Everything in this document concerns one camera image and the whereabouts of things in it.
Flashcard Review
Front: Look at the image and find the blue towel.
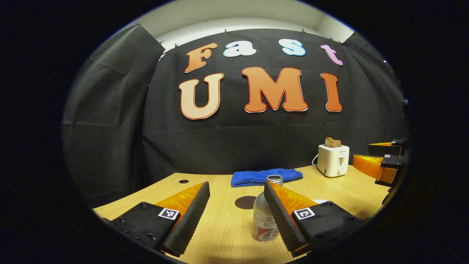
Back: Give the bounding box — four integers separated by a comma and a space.
231, 169, 304, 188

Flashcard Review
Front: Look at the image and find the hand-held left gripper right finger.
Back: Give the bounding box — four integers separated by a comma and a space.
264, 180, 367, 258

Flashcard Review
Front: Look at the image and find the white toaster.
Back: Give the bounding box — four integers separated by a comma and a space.
317, 144, 350, 178

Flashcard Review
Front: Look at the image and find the black backdrop cloth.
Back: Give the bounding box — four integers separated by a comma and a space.
62, 24, 410, 208

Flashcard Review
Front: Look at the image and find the dark brown round coaster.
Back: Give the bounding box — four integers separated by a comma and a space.
235, 196, 258, 210

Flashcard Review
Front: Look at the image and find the silver water bottle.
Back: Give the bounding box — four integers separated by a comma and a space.
252, 175, 283, 242

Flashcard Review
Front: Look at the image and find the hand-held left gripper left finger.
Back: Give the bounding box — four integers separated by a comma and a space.
101, 181, 211, 258

